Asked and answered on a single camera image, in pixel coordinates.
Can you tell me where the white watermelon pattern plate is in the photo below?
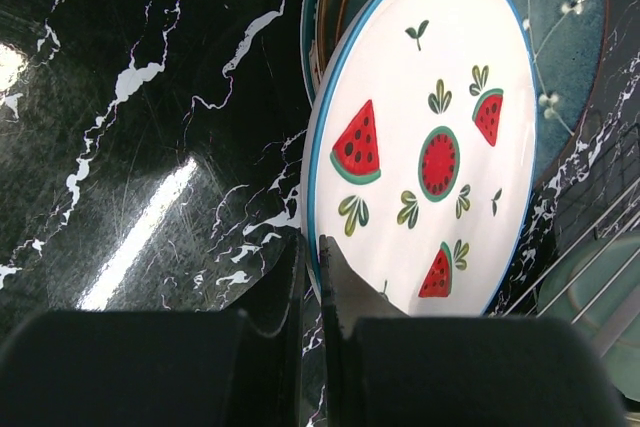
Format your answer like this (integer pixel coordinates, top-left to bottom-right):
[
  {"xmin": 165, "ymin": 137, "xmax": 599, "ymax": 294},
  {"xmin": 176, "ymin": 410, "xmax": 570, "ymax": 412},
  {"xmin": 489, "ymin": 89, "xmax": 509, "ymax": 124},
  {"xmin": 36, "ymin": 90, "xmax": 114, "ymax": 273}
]
[{"xmin": 301, "ymin": 0, "xmax": 537, "ymax": 316}]

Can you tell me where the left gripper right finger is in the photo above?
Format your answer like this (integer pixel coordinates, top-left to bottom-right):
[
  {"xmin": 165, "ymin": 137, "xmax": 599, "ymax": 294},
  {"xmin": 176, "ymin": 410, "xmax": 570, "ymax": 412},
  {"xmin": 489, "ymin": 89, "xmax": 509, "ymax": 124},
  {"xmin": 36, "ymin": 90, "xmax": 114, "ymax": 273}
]
[{"xmin": 320, "ymin": 236, "xmax": 625, "ymax": 426}]

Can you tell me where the mint green flower plate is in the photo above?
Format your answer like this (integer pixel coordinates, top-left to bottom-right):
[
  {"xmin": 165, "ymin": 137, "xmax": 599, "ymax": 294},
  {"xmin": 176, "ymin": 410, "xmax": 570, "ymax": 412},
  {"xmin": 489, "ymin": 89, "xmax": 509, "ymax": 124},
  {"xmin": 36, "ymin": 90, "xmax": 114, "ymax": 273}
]
[{"xmin": 538, "ymin": 234, "xmax": 639, "ymax": 402}]

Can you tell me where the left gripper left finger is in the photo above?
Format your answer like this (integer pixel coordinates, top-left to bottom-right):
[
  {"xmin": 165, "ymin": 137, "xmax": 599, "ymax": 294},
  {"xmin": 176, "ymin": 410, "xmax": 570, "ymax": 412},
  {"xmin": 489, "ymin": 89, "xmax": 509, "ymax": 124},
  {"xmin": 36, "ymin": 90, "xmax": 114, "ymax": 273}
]
[{"xmin": 1, "ymin": 231, "xmax": 306, "ymax": 426}]

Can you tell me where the metal wire dish rack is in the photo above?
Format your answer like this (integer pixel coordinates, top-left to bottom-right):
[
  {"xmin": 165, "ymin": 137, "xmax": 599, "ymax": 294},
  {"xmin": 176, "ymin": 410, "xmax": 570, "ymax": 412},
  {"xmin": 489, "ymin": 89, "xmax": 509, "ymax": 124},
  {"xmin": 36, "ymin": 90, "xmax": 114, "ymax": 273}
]
[{"xmin": 499, "ymin": 186, "xmax": 640, "ymax": 358}]

